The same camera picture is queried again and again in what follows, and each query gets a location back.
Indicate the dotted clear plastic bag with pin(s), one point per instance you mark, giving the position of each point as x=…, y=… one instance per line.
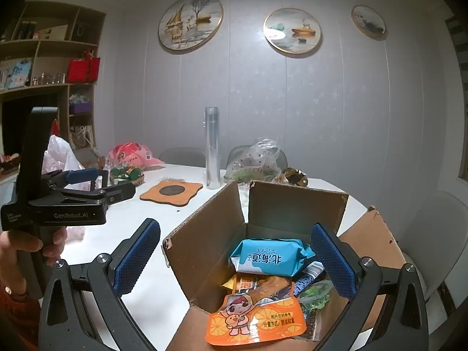
x=256, y=161

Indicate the dark blue snack packet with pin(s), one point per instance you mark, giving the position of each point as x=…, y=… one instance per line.
x=306, y=279

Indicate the pink plastic bag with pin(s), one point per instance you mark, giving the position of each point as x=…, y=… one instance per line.
x=131, y=155

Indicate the brown snack pack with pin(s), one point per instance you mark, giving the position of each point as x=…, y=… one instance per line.
x=295, y=177

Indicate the yellow snack packet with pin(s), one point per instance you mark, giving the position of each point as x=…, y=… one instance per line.
x=229, y=282

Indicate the medium round wall picture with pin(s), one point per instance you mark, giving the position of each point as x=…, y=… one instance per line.
x=292, y=32

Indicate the purple flower box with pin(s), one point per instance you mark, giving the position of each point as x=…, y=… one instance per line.
x=79, y=106

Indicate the white plastic bag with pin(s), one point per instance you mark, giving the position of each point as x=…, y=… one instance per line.
x=60, y=157

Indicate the clear plastic tube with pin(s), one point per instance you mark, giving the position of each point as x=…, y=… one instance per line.
x=212, y=146

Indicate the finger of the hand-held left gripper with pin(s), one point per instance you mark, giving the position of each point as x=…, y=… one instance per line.
x=117, y=193
x=82, y=175

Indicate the green jelly cup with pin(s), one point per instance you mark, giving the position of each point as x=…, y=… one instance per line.
x=314, y=294

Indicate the light blue snack packet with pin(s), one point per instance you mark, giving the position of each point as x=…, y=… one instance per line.
x=270, y=257

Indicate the small clear plastic packet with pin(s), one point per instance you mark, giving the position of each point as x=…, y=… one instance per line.
x=315, y=327

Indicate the striped window blind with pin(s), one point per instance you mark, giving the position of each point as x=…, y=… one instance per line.
x=457, y=47

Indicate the black paper bag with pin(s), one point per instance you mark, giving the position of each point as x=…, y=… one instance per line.
x=80, y=31

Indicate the brown cardboard box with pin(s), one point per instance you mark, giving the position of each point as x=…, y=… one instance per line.
x=215, y=234

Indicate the small round wall picture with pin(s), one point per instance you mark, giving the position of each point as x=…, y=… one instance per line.
x=369, y=22

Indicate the pink plastic wrapper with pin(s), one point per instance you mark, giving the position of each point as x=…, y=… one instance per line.
x=76, y=233

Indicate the orange brown snack packet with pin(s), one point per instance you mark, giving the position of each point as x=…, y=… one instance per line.
x=263, y=285

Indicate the person's left forearm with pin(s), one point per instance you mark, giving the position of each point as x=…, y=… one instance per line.
x=18, y=321

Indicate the brown envelope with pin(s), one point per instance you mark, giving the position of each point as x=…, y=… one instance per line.
x=53, y=33

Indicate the red gift bag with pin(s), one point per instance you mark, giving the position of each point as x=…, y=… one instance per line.
x=83, y=70

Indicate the wooden coaster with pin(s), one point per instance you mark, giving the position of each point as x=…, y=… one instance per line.
x=171, y=191

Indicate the orange cartoon snack packet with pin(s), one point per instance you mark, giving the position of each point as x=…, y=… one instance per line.
x=256, y=321

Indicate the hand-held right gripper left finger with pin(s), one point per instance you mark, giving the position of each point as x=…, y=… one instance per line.
x=137, y=259

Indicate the large round wall picture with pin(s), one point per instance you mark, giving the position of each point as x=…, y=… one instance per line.
x=190, y=23

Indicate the light blue picture box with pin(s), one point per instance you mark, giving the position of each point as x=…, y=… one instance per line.
x=19, y=75

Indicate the row of glass jars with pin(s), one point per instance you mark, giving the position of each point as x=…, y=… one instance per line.
x=49, y=78

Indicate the window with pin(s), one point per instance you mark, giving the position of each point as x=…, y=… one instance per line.
x=463, y=131

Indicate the wooden shelf unit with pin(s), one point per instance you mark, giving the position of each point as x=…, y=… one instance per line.
x=47, y=47

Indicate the person's left hand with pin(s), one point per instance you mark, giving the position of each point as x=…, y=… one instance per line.
x=12, y=259

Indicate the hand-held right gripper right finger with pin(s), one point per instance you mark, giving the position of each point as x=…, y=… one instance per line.
x=332, y=263

